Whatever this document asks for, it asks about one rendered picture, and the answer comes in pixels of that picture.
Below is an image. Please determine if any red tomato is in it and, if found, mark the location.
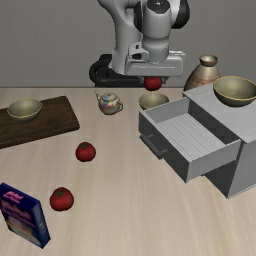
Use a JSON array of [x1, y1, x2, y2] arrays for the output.
[[143, 76, 163, 92], [49, 186, 75, 212], [75, 141, 97, 163]]

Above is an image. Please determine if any olive bowl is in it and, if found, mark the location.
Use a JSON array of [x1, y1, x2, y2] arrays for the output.
[[6, 98, 43, 123], [212, 75, 256, 108], [138, 91, 170, 111]]

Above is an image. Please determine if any brown ceramic vase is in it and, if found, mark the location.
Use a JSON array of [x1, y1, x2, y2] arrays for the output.
[[183, 54, 222, 92]]

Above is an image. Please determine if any iridescent teapot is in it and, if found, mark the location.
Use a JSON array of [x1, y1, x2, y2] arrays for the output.
[[94, 90, 124, 116]]

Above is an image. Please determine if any grey open drawer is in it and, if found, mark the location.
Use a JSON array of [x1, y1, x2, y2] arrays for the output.
[[138, 96, 242, 184]]

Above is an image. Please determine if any grey cabinet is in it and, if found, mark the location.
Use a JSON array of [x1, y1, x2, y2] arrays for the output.
[[182, 83, 256, 200]]

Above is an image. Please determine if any dark brown wooden board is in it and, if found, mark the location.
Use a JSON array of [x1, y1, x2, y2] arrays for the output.
[[0, 95, 81, 150]]

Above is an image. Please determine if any blue carton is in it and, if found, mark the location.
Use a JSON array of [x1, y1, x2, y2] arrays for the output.
[[0, 182, 52, 250]]

